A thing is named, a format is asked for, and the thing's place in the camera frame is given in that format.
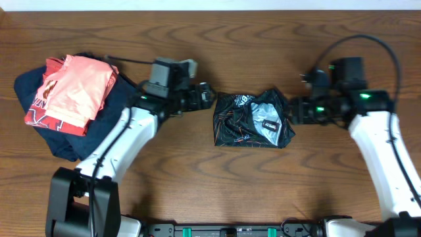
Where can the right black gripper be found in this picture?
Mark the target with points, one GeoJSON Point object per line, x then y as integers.
{"type": "Point", "coordinates": [298, 108]}

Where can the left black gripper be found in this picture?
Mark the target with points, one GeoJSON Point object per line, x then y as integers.
{"type": "Point", "coordinates": [202, 103]}

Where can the black printed cycling jersey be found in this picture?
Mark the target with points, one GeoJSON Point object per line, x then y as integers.
{"type": "Point", "coordinates": [252, 120]}

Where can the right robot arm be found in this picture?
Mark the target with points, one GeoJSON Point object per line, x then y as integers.
{"type": "Point", "coordinates": [342, 97]}

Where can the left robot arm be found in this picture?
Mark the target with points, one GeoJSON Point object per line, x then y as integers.
{"type": "Point", "coordinates": [85, 201]}

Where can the navy blue folded garment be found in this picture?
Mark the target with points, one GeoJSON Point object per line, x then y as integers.
{"type": "Point", "coordinates": [64, 140]}

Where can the red printed folded shirt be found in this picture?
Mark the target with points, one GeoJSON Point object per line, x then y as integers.
{"type": "Point", "coordinates": [72, 93]}

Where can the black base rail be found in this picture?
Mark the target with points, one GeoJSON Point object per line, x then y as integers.
{"type": "Point", "coordinates": [294, 229]}

